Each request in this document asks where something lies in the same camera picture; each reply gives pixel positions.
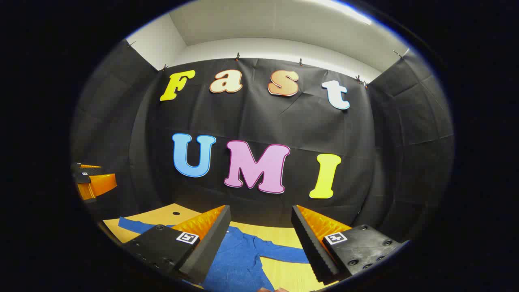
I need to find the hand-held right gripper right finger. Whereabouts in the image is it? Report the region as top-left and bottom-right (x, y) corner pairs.
(291, 205), (411, 285)

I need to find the blue shirt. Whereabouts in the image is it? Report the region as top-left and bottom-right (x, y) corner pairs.
(118, 217), (311, 292)

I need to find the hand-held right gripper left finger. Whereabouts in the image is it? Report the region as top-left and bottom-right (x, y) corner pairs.
(121, 205), (232, 285)

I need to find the row of backdrop clips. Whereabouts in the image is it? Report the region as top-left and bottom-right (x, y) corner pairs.
(127, 40), (406, 89)

